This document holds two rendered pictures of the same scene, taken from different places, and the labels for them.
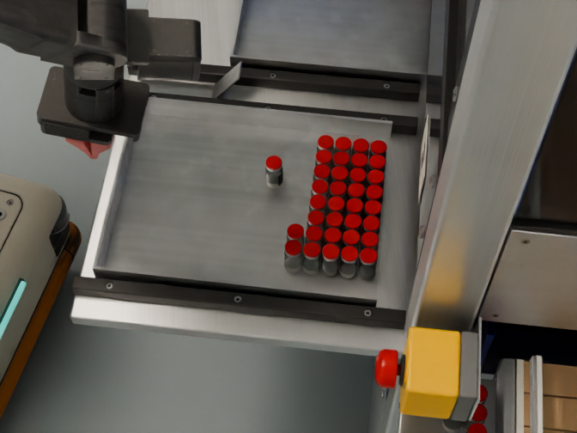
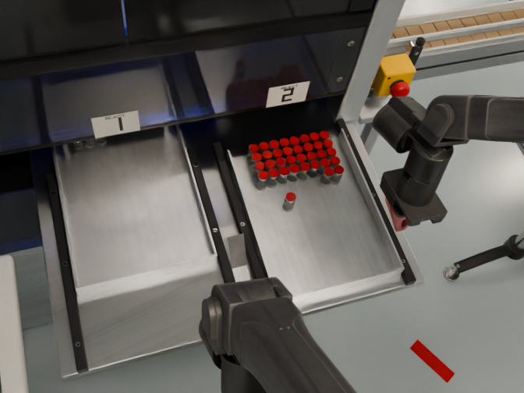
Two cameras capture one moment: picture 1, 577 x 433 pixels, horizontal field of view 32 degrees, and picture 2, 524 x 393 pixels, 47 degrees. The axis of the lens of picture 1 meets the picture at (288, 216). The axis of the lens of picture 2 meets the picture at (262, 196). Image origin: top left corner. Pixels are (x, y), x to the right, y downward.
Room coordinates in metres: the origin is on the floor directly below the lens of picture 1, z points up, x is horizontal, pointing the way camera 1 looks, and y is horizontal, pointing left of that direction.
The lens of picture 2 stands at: (1.10, 0.50, 1.94)
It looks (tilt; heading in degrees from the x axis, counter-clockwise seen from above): 59 degrees down; 236
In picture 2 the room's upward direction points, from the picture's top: 12 degrees clockwise
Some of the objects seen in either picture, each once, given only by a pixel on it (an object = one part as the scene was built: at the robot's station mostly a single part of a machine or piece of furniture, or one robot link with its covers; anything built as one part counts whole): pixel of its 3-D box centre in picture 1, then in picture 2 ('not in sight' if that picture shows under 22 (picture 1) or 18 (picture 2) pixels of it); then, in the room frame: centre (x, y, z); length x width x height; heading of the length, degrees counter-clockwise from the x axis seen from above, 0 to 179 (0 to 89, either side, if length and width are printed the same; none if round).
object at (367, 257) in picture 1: (373, 209); (288, 146); (0.66, -0.10, 0.90); 0.18 x 0.02 x 0.05; 173
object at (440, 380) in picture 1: (436, 374); (391, 72); (0.40, -0.15, 1.00); 0.08 x 0.07 x 0.07; 84
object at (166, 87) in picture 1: (189, 79); (245, 274); (0.86, 0.13, 0.91); 0.14 x 0.03 x 0.06; 84
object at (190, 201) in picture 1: (249, 198); (310, 210); (0.68, 0.05, 0.90); 0.34 x 0.26 x 0.04; 83
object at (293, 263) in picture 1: (293, 256); (336, 175); (0.59, -0.01, 0.90); 0.02 x 0.02 x 0.05
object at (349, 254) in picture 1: (354, 206); (291, 155); (0.66, -0.08, 0.90); 0.18 x 0.02 x 0.05; 173
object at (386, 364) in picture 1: (392, 368); (398, 88); (0.41, -0.11, 0.99); 0.04 x 0.04 x 0.04; 84
